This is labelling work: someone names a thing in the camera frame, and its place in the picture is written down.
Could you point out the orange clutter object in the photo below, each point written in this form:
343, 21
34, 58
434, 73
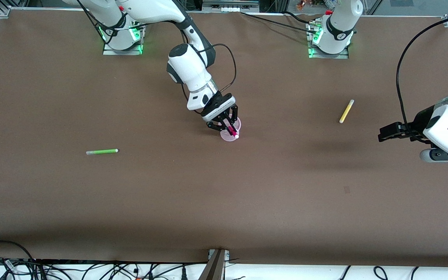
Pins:
303, 4

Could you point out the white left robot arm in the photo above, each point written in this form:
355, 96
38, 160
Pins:
340, 23

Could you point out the metal rail with white labels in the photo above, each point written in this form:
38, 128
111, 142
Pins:
230, 7

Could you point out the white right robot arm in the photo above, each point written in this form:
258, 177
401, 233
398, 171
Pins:
189, 66

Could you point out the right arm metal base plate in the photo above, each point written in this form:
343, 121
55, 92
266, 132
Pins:
123, 51

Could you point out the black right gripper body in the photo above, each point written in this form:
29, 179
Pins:
221, 103

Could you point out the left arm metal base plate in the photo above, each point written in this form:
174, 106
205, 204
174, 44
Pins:
329, 56

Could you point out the aluminium frame corner profile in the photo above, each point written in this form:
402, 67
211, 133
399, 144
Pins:
4, 11

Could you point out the green marker pen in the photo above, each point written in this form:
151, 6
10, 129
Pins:
103, 151

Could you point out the black power plug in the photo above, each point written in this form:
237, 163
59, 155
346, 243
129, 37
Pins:
183, 274

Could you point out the black equipment box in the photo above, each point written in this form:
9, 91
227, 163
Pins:
272, 5

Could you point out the yellow marker pen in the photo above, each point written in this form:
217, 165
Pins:
346, 111

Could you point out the metal table support beam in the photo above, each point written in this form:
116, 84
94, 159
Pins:
214, 268

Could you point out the pink marker pen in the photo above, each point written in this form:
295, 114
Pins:
236, 136

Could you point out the pink pen holder cup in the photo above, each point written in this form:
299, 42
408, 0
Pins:
226, 137

